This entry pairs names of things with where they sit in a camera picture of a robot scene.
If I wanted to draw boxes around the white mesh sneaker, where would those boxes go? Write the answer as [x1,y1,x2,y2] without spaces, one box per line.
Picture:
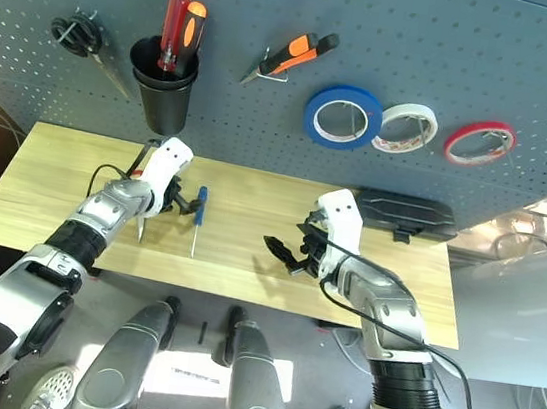
[19,358,78,409]

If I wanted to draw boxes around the black handled scissors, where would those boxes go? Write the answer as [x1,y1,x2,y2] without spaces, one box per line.
[42,3,143,100]

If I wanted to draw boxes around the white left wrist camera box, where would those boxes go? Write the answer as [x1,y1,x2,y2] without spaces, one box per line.
[133,132,196,222]

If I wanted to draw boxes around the orange black needle-nose pliers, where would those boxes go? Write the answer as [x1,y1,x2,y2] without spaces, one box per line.
[239,22,341,96]

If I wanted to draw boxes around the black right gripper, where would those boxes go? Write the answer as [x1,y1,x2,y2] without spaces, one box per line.
[258,202,335,280]

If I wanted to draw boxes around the black plastic tool cup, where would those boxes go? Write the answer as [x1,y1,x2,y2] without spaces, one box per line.
[119,32,204,139]

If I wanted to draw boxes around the red tape roll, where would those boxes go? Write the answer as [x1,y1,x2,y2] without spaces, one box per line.
[440,114,520,172]

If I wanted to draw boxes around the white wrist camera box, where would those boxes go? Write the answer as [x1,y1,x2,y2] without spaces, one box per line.
[133,132,196,222]
[308,185,370,282]

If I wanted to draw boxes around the blue tape roll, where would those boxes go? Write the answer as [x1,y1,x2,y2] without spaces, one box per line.
[300,79,387,155]

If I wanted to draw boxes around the silver right robot leg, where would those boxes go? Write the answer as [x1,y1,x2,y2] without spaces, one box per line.
[214,305,305,409]

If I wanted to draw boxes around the white tape roll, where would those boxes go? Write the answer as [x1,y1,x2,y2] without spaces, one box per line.
[368,98,442,160]

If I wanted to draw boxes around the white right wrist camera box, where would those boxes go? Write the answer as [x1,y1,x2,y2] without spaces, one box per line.
[308,185,370,282]

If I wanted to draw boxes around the silver left robot leg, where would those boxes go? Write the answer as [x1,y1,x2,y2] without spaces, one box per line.
[69,285,182,409]

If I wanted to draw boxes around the black plastic tool case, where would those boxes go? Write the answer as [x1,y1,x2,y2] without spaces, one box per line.
[352,186,463,251]

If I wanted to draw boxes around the small blue screwdriver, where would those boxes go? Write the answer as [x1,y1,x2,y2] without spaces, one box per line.
[188,185,210,260]

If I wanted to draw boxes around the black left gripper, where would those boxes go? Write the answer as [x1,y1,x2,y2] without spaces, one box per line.
[160,174,205,220]

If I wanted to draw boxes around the silver robot leg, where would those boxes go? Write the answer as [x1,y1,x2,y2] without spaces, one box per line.
[214,305,305,409]
[69,285,182,409]

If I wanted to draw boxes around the metal peg hook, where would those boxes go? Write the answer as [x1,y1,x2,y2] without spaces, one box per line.
[481,130,516,160]
[330,100,368,140]
[413,117,436,150]

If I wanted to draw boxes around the wide wire loop hook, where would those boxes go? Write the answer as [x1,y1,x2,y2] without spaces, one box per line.
[257,46,293,85]

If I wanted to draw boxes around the red clear handle screwdriver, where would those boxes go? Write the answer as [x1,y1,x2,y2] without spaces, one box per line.
[155,0,190,75]

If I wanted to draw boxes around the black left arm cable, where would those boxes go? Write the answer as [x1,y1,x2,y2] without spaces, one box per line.
[86,130,162,210]

